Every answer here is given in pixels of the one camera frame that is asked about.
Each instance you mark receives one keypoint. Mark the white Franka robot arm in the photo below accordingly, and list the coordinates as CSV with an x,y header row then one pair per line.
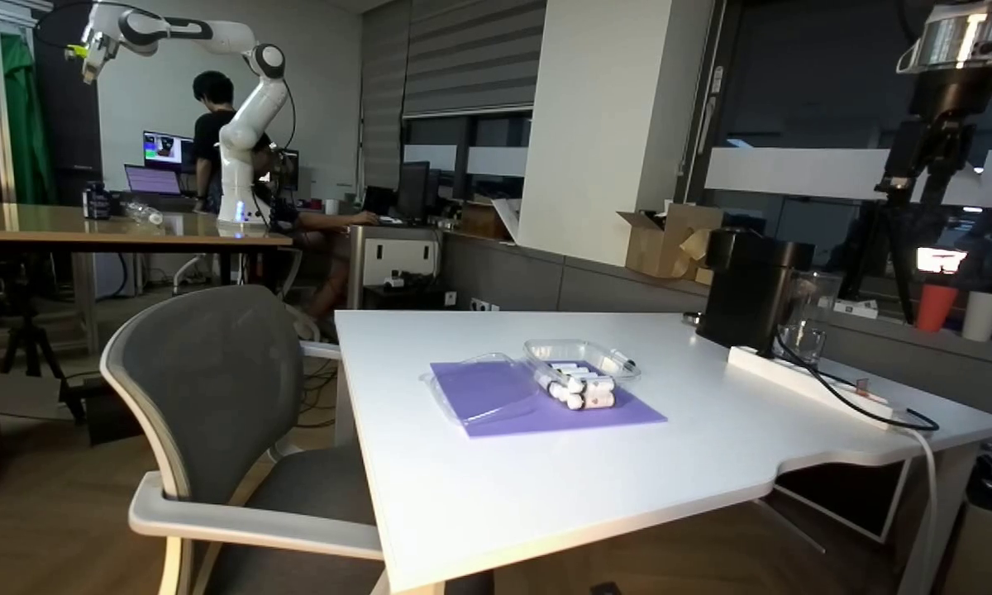
x,y
959,37

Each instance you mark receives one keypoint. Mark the white power strip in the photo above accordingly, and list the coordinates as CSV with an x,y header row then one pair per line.
x,y
806,378

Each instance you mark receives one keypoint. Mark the purple mat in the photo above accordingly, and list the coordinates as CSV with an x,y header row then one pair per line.
x,y
516,397

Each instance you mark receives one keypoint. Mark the gray mesh office chair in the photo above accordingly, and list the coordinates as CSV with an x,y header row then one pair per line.
x,y
218,383

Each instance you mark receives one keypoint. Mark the seated person dark hair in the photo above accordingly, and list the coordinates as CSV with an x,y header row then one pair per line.
x,y
326,248

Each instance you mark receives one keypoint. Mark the gray window blind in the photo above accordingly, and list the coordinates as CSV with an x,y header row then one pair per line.
x,y
466,53

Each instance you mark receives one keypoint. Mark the red cup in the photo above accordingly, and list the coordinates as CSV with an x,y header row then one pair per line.
x,y
938,307

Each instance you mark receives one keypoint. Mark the open laptop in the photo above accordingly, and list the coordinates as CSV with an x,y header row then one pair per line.
x,y
158,184

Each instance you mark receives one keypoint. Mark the small white cylinder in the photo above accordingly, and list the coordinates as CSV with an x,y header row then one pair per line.
x,y
575,397
552,380
599,394

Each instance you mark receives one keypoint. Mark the computer monitor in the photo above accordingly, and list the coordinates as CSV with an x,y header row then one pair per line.
x,y
162,148

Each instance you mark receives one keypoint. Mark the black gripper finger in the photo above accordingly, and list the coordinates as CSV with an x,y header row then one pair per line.
x,y
931,177
900,184

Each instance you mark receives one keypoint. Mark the white drawer cabinet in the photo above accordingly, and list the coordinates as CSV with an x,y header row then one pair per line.
x,y
398,258

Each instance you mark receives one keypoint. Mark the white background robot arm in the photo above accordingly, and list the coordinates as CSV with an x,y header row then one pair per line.
x,y
248,120

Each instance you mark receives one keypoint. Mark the gray office partition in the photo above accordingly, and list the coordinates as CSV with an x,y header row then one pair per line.
x,y
565,279

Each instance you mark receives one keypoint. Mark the open cardboard box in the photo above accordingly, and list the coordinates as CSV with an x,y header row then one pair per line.
x,y
665,245

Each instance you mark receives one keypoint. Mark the wooden table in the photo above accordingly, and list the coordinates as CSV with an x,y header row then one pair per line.
x,y
101,229

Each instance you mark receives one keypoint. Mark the clear glass jar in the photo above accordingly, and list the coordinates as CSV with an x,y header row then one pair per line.
x,y
815,307

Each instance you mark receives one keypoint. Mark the clear plastic bottle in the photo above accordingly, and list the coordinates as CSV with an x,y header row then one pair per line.
x,y
147,212

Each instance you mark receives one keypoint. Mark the black box appliance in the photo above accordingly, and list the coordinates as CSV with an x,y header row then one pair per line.
x,y
749,290

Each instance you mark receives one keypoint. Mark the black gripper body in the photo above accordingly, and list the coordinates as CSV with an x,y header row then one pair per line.
x,y
947,104

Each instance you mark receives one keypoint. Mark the small black tripod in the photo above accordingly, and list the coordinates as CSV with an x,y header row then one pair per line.
x,y
35,347

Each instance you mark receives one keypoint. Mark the standing person black shirt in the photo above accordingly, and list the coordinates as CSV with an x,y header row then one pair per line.
x,y
214,144

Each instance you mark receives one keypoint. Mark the green curtain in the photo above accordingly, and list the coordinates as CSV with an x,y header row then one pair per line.
x,y
28,120

